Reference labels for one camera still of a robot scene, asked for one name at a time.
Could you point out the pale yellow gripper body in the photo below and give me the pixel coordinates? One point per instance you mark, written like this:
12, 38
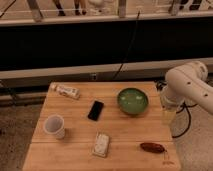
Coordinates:
168, 116

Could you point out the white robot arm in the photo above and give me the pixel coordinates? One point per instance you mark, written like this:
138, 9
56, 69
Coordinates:
183, 82

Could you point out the dark red chili pepper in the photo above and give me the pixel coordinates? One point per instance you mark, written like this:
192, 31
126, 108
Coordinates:
152, 147

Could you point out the green ceramic bowl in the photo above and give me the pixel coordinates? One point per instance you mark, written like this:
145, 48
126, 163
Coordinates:
132, 101

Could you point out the white wrapped snack bar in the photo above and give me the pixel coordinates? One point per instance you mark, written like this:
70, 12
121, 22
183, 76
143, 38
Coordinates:
66, 90

